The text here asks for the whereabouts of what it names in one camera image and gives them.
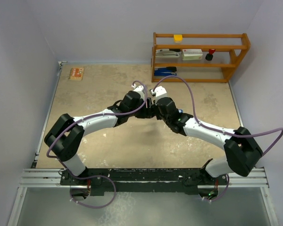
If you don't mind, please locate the white staples box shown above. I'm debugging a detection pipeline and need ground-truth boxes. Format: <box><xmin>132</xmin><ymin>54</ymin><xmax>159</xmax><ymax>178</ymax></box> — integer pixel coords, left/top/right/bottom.
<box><xmin>182</xmin><ymin>49</ymin><xmax>203</xmax><ymax>60</ymax></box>

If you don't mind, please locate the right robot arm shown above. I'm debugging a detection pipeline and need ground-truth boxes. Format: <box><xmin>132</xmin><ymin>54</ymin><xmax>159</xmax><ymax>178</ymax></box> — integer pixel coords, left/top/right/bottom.
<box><xmin>154</xmin><ymin>97</ymin><xmax>263</xmax><ymax>184</ymax></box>

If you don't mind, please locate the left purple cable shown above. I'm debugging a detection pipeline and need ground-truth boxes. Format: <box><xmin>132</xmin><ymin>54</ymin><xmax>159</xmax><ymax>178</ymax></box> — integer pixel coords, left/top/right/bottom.
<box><xmin>46</xmin><ymin>80</ymin><xmax>148</xmax><ymax>209</ymax></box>

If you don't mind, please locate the aluminium frame rail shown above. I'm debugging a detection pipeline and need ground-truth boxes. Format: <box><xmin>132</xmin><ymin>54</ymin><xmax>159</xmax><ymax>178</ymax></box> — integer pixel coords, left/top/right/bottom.
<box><xmin>19</xmin><ymin>168</ymin><xmax>269</xmax><ymax>192</ymax></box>

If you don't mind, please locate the wooden shelf rack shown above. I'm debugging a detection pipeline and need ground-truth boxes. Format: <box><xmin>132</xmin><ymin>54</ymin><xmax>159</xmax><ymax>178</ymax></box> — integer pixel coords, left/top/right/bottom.
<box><xmin>151</xmin><ymin>33</ymin><xmax>251</xmax><ymax>83</ymax></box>

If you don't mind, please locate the orange spiral notebook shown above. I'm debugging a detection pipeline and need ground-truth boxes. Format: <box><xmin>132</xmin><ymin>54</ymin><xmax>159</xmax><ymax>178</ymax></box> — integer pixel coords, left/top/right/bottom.
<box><xmin>68</xmin><ymin>67</ymin><xmax>84</xmax><ymax>81</ymax></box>

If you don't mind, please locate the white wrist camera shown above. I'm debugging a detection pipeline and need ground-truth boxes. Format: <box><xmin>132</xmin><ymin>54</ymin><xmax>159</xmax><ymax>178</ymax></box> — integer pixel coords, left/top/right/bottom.
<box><xmin>150</xmin><ymin>86</ymin><xmax>168</xmax><ymax>99</ymax></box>
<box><xmin>132</xmin><ymin>84</ymin><xmax>146</xmax><ymax>99</ymax></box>

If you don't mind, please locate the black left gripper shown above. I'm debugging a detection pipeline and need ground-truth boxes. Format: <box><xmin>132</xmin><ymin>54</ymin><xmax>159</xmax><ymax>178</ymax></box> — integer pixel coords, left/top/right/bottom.
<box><xmin>128</xmin><ymin>97</ymin><xmax>155</xmax><ymax>119</ymax></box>

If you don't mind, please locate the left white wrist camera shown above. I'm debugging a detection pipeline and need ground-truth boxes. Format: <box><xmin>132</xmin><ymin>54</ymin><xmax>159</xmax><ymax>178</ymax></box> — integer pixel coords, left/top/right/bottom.
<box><xmin>132</xmin><ymin>84</ymin><xmax>146</xmax><ymax>99</ymax></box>

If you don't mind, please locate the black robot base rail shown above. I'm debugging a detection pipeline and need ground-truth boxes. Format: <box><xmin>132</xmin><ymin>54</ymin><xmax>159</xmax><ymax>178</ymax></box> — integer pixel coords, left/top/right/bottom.
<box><xmin>60</xmin><ymin>168</ymin><xmax>228</xmax><ymax>196</ymax></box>

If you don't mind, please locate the white stapler on shelf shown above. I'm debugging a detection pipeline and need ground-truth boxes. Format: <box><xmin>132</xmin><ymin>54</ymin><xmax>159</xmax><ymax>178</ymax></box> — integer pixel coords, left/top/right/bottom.
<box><xmin>155</xmin><ymin>48</ymin><xmax>181</xmax><ymax>58</ymax></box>

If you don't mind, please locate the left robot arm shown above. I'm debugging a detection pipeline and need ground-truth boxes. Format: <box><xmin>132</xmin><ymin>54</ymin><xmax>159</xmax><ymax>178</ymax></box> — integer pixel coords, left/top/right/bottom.
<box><xmin>44</xmin><ymin>91</ymin><xmax>152</xmax><ymax>185</ymax></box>

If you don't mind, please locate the yellow box on shelf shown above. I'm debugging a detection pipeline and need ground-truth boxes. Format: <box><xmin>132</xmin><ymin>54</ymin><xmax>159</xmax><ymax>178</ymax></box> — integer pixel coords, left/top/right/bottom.
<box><xmin>173</xmin><ymin>34</ymin><xmax>183</xmax><ymax>44</ymax></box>

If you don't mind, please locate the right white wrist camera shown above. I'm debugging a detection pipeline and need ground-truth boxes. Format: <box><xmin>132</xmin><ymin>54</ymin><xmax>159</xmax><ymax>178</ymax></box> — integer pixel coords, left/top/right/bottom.
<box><xmin>150</xmin><ymin>86</ymin><xmax>168</xmax><ymax>99</ymax></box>

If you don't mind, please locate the red black stamp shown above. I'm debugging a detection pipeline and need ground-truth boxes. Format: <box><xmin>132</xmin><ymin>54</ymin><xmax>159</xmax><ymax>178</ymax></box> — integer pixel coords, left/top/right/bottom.
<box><xmin>205</xmin><ymin>49</ymin><xmax>216</xmax><ymax>61</ymax></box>

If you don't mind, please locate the blue stapler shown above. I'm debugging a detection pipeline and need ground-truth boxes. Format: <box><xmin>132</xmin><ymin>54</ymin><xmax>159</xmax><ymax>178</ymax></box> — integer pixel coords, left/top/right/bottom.
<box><xmin>154</xmin><ymin>66</ymin><xmax>177</xmax><ymax>77</ymax></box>

